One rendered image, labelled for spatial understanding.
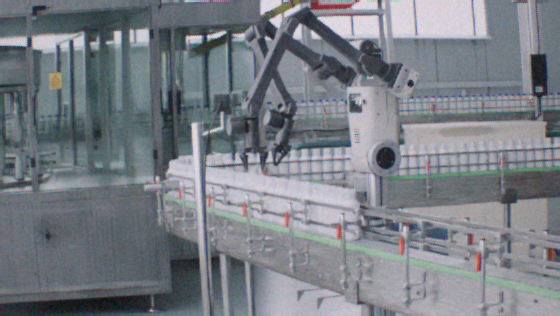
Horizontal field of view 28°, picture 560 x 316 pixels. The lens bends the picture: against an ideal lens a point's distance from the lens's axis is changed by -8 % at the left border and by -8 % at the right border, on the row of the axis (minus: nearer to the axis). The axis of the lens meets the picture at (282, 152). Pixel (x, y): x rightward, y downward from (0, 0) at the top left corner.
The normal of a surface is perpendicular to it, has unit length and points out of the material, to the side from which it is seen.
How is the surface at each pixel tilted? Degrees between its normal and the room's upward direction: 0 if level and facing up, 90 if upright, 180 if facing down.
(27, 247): 90
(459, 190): 91
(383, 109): 90
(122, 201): 90
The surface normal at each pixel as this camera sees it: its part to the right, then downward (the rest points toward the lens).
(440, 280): -0.94, 0.07
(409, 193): 0.05, 0.05
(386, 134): 0.36, 0.22
